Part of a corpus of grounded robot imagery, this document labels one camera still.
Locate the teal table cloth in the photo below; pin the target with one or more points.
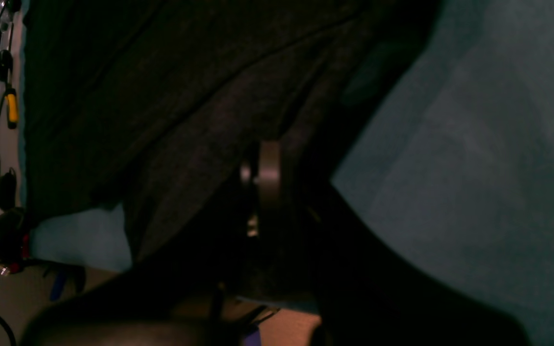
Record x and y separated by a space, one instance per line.
453 168

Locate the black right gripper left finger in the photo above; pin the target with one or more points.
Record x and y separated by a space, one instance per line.
182 295

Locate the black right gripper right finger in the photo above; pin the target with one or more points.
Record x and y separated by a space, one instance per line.
317 253

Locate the black T-shirt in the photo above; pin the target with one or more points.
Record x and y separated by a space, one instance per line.
172 140

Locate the yellow handled pliers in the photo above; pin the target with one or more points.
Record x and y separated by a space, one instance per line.
10 97

